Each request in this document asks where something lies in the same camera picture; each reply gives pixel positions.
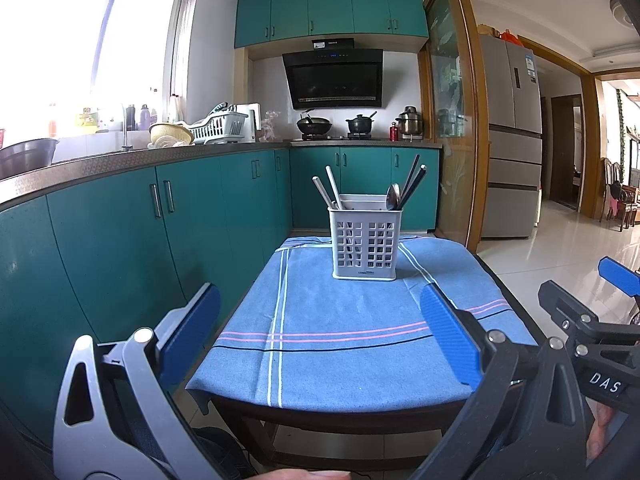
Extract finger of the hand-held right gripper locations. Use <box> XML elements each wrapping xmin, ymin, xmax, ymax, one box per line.
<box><xmin>539</xmin><ymin>280</ymin><xmax>640</xmax><ymax>346</ymax></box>
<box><xmin>599</xmin><ymin>256</ymin><xmax>640</xmax><ymax>297</ymax></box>

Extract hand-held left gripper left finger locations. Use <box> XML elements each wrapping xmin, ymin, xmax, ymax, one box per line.
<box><xmin>52</xmin><ymin>282</ymin><xmax>222</xmax><ymax>480</ymax></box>

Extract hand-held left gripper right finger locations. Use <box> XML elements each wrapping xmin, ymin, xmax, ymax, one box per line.
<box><xmin>410</xmin><ymin>285</ymin><xmax>591</xmax><ymax>480</ymax></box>

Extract white plastic utensil holder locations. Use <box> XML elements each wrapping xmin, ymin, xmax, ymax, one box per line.
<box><xmin>328</xmin><ymin>193</ymin><xmax>403</xmax><ymax>281</ymax></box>

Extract dark chopstick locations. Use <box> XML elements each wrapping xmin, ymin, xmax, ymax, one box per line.
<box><xmin>396</xmin><ymin>154</ymin><xmax>422</xmax><ymax>210</ymax></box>
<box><xmin>401</xmin><ymin>164</ymin><xmax>428</xmax><ymax>210</ymax></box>

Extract white chopstick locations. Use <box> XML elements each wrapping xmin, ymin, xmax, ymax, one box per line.
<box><xmin>325</xmin><ymin>164</ymin><xmax>347</xmax><ymax>211</ymax></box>
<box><xmin>312</xmin><ymin>175</ymin><xmax>342</xmax><ymax>211</ymax></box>

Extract person's right hand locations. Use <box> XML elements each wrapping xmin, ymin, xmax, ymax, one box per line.
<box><xmin>586</xmin><ymin>401</ymin><xmax>622</xmax><ymax>462</ymax></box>

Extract person's left hand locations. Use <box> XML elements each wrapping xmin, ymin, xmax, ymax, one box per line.
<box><xmin>252</xmin><ymin>467</ymin><xmax>351</xmax><ymax>480</ymax></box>

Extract wooden dining chairs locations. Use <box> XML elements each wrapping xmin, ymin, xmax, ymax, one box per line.
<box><xmin>601</xmin><ymin>157</ymin><xmax>640</xmax><ymax>232</ymax></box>

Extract blue striped tablecloth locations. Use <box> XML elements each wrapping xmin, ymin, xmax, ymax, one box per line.
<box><xmin>186</xmin><ymin>234</ymin><xmax>538</xmax><ymax>408</ymax></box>

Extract teal base cabinets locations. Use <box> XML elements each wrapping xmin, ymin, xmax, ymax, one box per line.
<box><xmin>0</xmin><ymin>144</ymin><xmax>442</xmax><ymax>443</ymax></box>

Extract dark wooden table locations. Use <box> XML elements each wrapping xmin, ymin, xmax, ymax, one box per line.
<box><xmin>185</xmin><ymin>234</ymin><xmax>551</xmax><ymax>471</ymax></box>

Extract silver refrigerator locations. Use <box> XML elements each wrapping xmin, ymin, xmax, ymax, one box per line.
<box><xmin>477</xmin><ymin>35</ymin><xmax>544</xmax><ymax>240</ymax></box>

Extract yellow bowl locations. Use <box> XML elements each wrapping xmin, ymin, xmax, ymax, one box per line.
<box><xmin>149</xmin><ymin>122</ymin><xmax>195</xmax><ymax>147</ymax></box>

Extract white dish rack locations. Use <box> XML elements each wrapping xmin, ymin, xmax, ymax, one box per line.
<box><xmin>187</xmin><ymin>109</ymin><xmax>249</xmax><ymax>145</ymax></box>

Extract metal faucet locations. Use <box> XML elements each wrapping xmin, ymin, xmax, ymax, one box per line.
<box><xmin>119</xmin><ymin>104</ymin><xmax>134</xmax><ymax>154</ymax></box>

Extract white countertop appliance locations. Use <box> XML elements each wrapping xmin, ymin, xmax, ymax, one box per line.
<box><xmin>235</xmin><ymin>103</ymin><xmax>262</xmax><ymax>143</ymax></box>

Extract clear plastic bag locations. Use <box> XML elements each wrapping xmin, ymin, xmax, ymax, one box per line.
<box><xmin>262</xmin><ymin>110</ymin><xmax>284</xmax><ymax>141</ymax></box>

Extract stainless steel pot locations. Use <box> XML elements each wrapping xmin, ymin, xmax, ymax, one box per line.
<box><xmin>397</xmin><ymin>106</ymin><xmax>425</xmax><ymax>137</ymax></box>

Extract wooden framed glass door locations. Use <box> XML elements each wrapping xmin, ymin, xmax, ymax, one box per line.
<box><xmin>419</xmin><ymin>0</ymin><xmax>489</xmax><ymax>252</ymax></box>

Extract gas stove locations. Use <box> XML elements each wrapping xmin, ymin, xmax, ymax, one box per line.
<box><xmin>300</xmin><ymin>132</ymin><xmax>382</xmax><ymax>141</ymax></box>

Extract black cooking pot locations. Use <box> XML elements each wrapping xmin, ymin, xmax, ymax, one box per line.
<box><xmin>346</xmin><ymin>111</ymin><xmax>378</xmax><ymax>136</ymax></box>

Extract grey metal basin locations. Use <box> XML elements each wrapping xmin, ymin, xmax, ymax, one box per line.
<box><xmin>0</xmin><ymin>138</ymin><xmax>60</xmax><ymax>180</ymax></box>

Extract black wok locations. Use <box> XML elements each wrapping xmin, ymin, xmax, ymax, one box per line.
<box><xmin>296</xmin><ymin>110</ymin><xmax>333</xmax><ymax>136</ymax></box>

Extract ceiling light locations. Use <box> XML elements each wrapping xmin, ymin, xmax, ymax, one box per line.
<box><xmin>609</xmin><ymin>0</ymin><xmax>637</xmax><ymax>27</ymax></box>

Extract black range hood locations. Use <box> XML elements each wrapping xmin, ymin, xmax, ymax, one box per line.
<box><xmin>282</xmin><ymin>38</ymin><xmax>384</xmax><ymax>111</ymax></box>

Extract kitchen window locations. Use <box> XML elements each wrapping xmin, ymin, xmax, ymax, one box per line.
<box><xmin>0</xmin><ymin>0</ymin><xmax>196</xmax><ymax>147</ymax></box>

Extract teal wall cabinets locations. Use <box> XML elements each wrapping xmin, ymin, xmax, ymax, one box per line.
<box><xmin>235</xmin><ymin>0</ymin><xmax>430</xmax><ymax>50</ymax></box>

